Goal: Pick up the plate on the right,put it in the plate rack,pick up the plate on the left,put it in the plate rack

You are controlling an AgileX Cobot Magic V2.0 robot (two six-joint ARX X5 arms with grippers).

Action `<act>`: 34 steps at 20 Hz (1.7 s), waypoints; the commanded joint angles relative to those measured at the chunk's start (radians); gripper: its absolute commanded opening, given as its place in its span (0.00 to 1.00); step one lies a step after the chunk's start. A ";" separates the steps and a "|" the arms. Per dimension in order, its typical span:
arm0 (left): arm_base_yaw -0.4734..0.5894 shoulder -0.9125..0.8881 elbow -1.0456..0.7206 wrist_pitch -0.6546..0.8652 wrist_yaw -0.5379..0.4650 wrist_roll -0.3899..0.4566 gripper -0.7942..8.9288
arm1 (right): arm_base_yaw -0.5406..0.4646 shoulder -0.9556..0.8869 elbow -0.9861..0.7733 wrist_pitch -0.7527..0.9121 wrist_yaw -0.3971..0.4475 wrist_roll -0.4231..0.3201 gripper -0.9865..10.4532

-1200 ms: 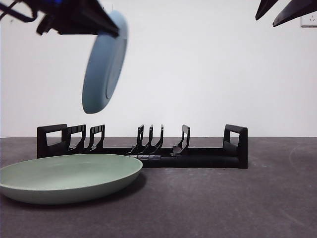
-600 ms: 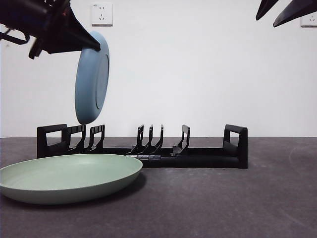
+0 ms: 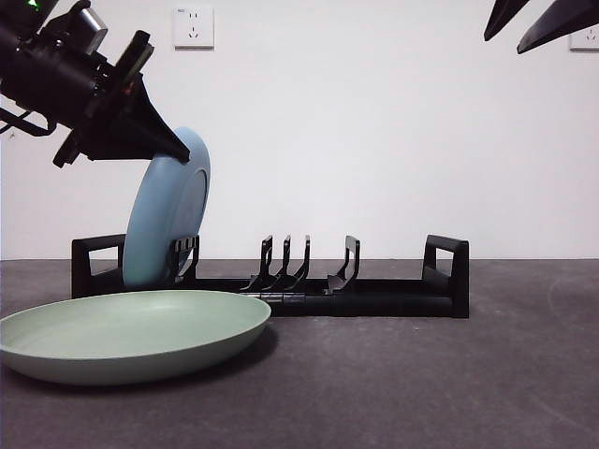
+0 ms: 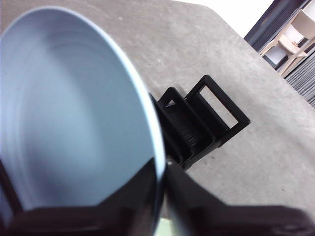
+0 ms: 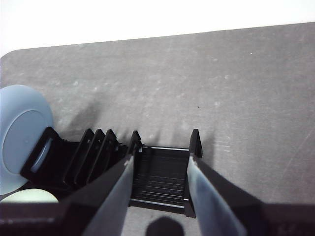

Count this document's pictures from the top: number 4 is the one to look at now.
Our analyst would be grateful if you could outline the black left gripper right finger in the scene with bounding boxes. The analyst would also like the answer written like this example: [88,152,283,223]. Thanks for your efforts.
[164,162,315,236]

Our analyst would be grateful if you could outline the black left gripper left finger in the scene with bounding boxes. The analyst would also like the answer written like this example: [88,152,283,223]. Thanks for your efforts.
[0,158,159,236]

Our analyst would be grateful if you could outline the pale blue round plate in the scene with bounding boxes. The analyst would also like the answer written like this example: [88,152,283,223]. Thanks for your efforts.
[0,6,167,236]

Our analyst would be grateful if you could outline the black plastic plate rack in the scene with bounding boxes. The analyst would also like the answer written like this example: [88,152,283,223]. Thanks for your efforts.
[147,74,251,172]

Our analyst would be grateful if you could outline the pale wooden chair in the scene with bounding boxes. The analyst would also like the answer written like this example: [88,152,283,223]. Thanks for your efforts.
[260,8,315,77]

